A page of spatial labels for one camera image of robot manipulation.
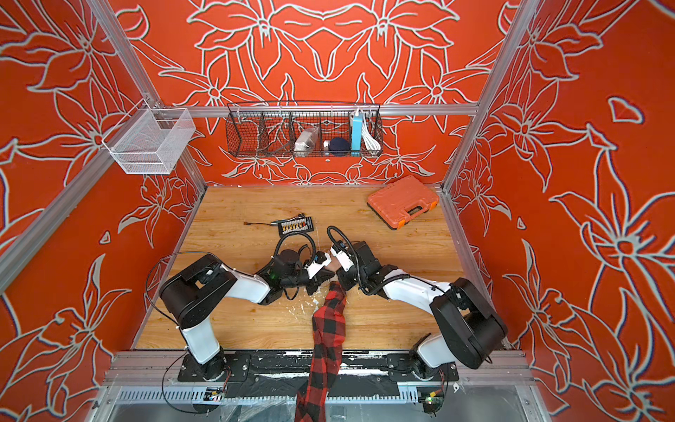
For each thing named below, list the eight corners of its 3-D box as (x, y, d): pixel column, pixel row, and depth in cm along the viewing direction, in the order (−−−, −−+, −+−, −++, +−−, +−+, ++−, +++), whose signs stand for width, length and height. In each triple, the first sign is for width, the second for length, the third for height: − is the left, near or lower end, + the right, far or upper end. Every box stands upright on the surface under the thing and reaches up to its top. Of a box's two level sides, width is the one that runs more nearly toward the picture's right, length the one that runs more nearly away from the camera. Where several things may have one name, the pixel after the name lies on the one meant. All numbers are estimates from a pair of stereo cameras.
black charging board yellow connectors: (279, 236, 105) (278, 232, 103) (278, 220, 110) (277, 217, 108) (314, 230, 107) (314, 227, 105) (311, 215, 112) (311, 211, 110)
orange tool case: (393, 232, 105) (395, 225, 101) (365, 204, 115) (366, 196, 111) (438, 205, 114) (442, 197, 110) (408, 180, 124) (410, 172, 120)
